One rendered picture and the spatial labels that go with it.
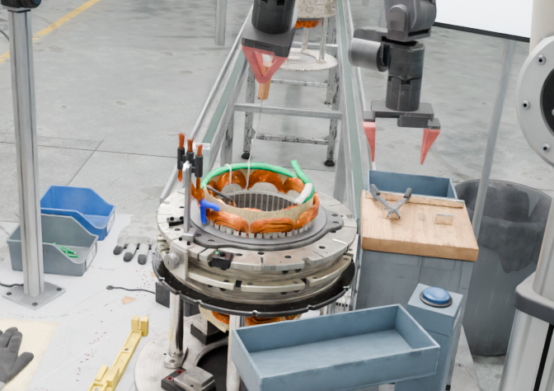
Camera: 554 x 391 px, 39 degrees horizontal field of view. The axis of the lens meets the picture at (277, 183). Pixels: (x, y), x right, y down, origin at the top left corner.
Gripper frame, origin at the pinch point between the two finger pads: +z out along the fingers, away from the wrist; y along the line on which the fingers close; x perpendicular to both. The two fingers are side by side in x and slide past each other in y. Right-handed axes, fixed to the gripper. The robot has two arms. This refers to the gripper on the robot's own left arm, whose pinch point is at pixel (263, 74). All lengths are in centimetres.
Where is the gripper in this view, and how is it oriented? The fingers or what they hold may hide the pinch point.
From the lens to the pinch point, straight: 117.8
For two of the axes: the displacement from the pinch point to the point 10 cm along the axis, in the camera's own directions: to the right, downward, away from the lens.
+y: -1.8, 6.7, -7.2
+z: -1.3, 7.1, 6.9
